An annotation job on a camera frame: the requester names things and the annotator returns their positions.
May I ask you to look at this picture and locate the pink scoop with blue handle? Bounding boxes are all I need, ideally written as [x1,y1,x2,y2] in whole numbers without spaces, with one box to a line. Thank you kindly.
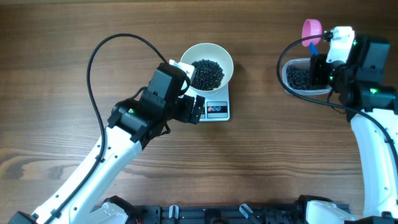
[302,19,323,55]

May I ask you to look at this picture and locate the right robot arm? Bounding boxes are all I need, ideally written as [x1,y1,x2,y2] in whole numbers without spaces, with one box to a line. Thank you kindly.
[310,31,397,223]

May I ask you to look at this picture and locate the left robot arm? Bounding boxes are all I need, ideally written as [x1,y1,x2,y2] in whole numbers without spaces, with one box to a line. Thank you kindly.
[9,60,205,223]

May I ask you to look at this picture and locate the white kitchen scale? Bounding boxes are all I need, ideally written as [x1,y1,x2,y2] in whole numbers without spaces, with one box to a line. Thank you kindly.
[186,85,230,122]

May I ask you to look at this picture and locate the black beans in bowl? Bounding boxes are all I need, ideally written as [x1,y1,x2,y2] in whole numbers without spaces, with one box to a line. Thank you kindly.
[191,59,224,91]

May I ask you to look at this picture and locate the white bowl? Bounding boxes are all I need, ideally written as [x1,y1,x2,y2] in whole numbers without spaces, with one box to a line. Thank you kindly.
[180,43,234,95]

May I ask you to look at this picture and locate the black beans in container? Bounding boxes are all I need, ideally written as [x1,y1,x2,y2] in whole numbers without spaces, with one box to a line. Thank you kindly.
[286,66,326,90]

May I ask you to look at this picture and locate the clear plastic container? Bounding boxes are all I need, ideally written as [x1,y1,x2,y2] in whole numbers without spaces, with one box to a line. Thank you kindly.
[282,58,331,96]

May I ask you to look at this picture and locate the right black cable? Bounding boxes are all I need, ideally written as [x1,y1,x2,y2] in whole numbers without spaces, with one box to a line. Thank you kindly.
[275,32,398,169]

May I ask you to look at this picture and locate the black cable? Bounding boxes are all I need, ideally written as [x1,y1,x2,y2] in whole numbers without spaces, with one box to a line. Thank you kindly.
[275,32,398,169]
[43,32,170,224]

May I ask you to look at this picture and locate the left black cable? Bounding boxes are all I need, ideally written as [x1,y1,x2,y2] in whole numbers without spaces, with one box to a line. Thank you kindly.
[43,32,170,224]

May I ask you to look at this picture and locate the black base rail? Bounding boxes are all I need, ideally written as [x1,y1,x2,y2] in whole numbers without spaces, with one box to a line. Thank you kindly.
[93,195,352,224]

